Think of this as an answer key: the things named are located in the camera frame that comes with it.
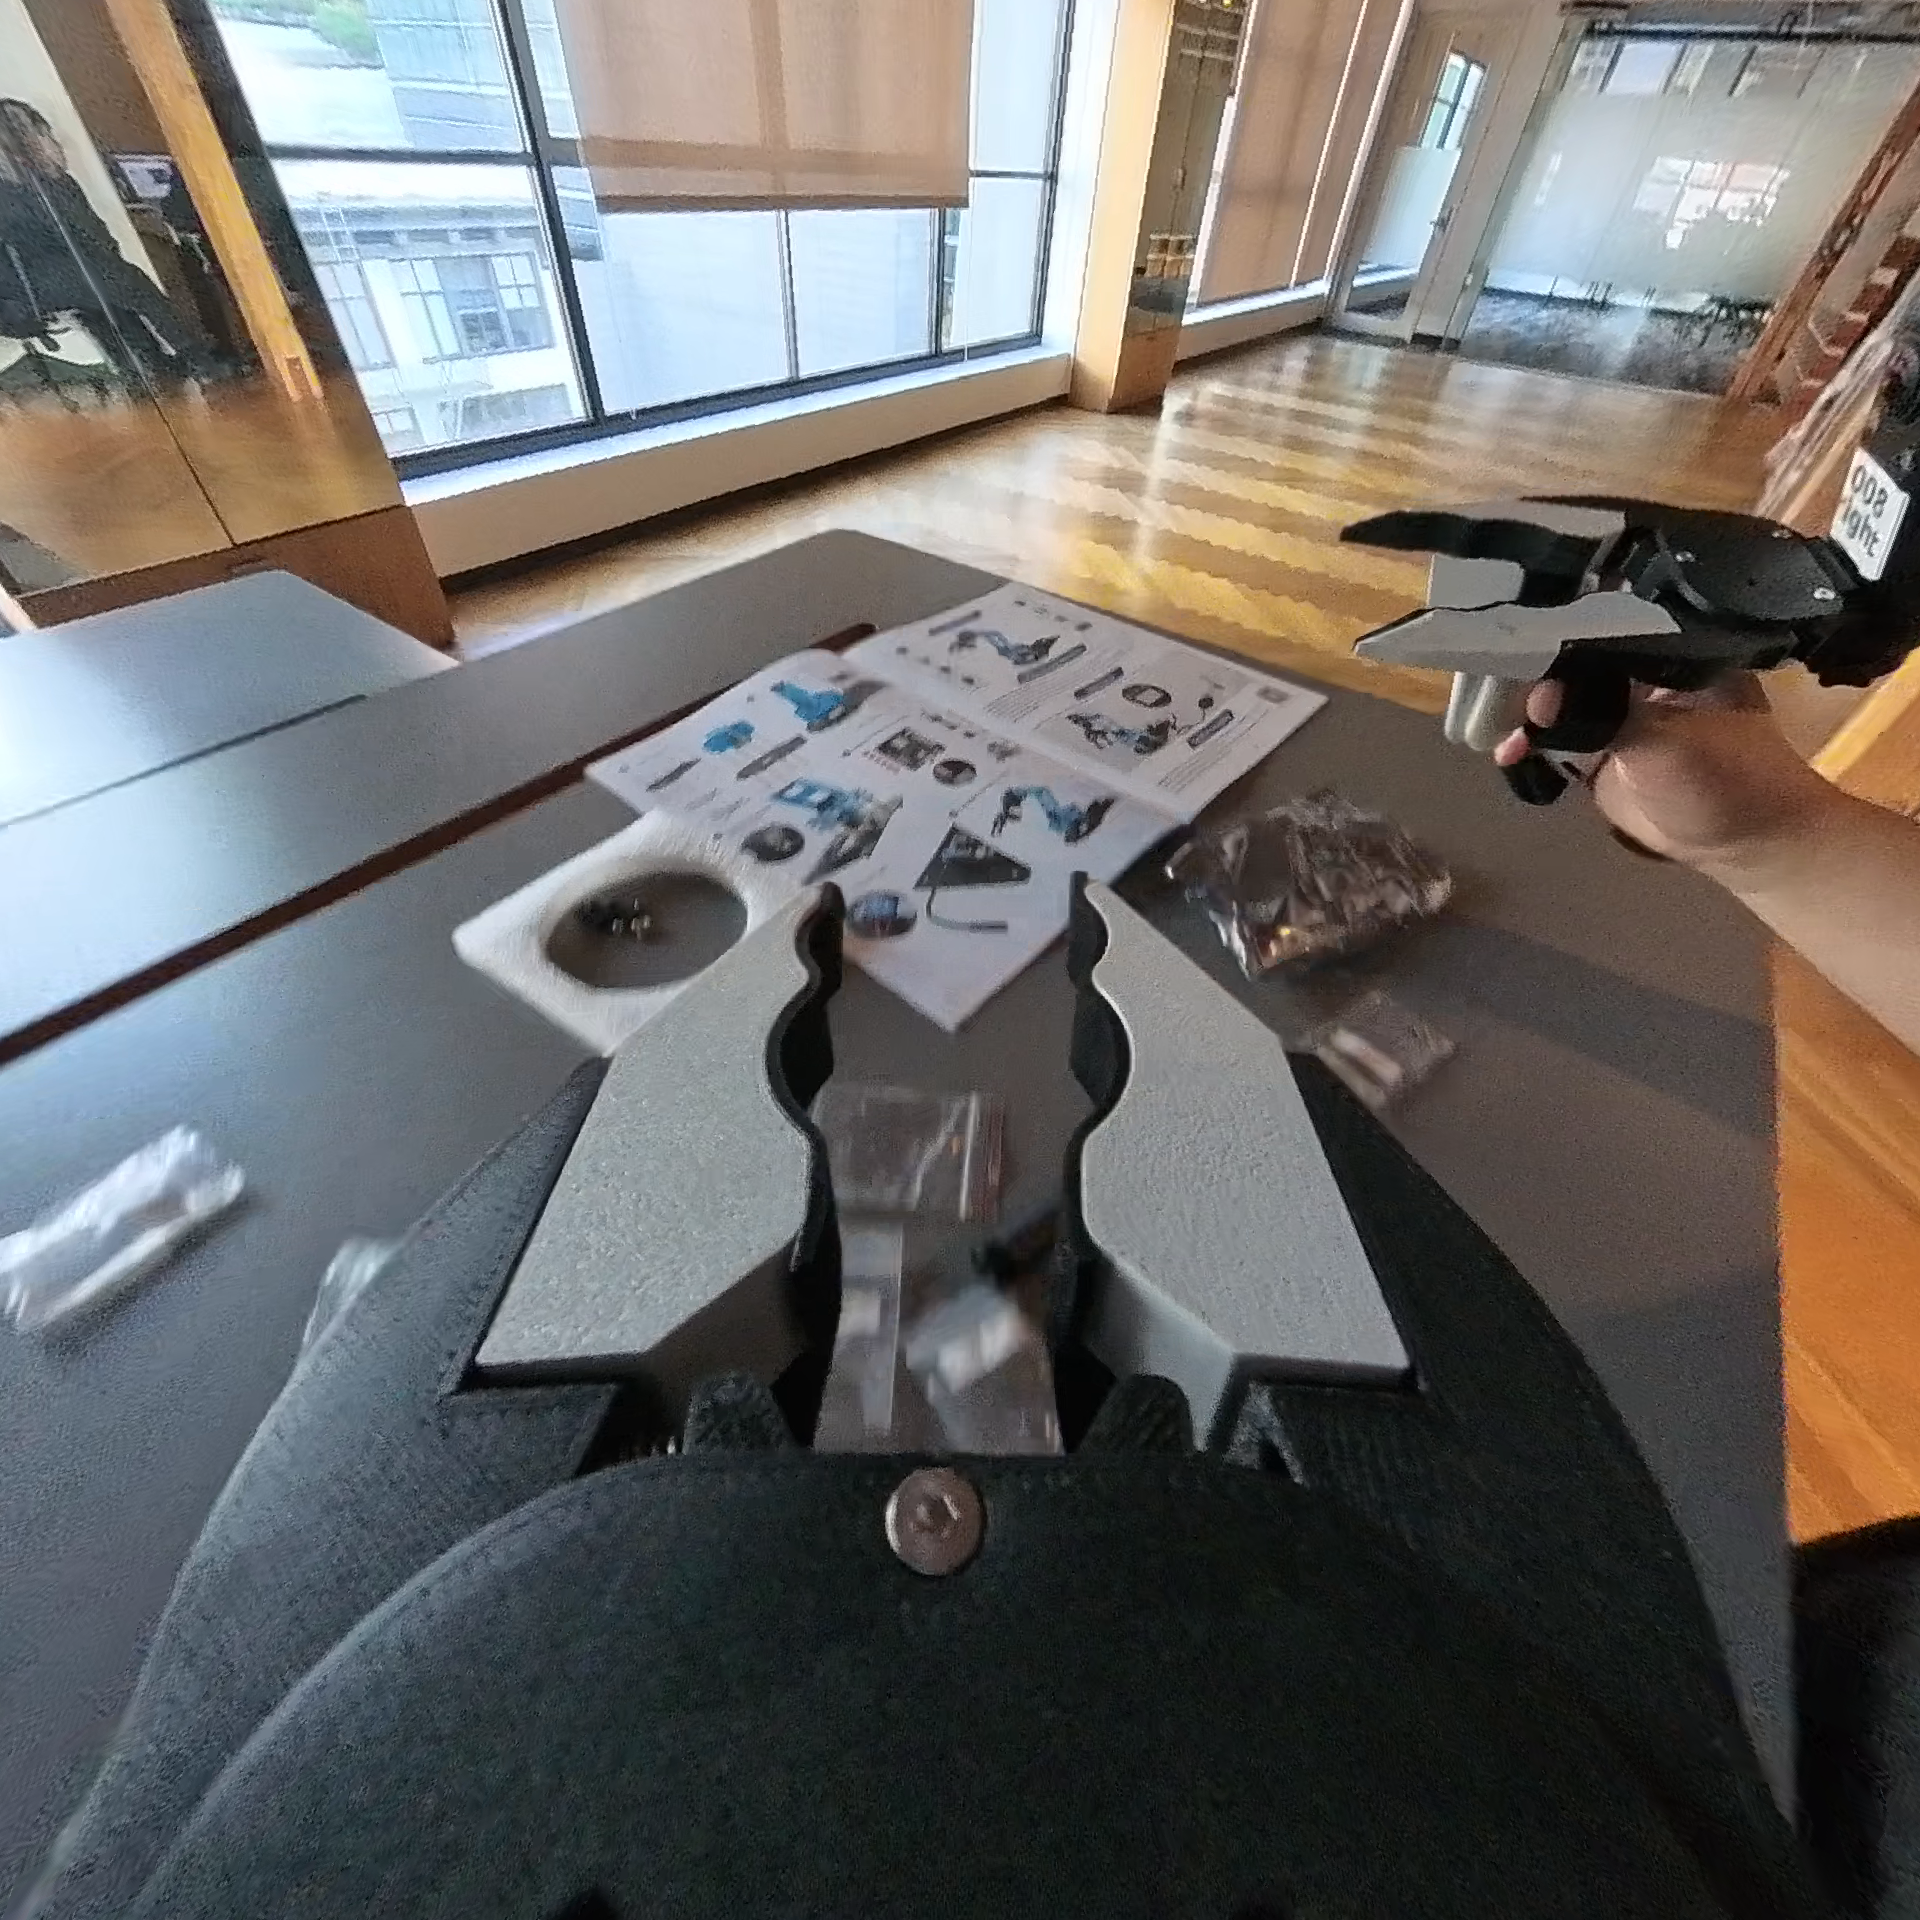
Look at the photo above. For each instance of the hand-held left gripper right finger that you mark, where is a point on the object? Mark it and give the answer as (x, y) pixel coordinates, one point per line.
(1245, 1201)

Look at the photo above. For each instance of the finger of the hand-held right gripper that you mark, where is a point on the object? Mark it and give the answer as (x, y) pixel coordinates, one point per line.
(1516, 540)
(1501, 628)

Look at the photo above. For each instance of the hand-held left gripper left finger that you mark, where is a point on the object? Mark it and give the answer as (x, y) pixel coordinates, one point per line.
(661, 1201)

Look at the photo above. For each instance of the pile of black standoffs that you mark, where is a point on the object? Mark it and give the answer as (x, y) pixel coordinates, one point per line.
(615, 915)

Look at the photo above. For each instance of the white foam block round hole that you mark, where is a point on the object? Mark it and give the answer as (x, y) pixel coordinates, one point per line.
(510, 944)

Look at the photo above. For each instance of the grey desk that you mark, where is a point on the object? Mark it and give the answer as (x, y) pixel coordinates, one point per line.
(1576, 1124)

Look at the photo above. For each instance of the adjacent dark desk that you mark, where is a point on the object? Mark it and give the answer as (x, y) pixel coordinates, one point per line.
(195, 675)

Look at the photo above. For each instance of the person's right hand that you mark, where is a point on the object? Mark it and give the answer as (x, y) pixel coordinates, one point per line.
(1694, 764)

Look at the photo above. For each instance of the scatter of clear parts bags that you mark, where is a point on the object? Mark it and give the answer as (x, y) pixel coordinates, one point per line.
(916, 1148)

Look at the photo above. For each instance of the large clear bag of screws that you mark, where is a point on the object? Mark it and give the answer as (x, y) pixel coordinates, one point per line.
(1305, 884)

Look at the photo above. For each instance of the frosted glass partition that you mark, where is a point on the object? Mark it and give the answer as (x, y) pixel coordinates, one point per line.
(1652, 182)

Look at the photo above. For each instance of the printed instruction booklet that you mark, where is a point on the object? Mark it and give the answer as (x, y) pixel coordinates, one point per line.
(1049, 704)

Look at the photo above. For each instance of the beige roller blind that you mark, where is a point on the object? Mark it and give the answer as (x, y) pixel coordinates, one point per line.
(750, 106)

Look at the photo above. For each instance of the dark framed window wall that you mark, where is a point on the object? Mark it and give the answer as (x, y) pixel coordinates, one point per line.
(676, 299)

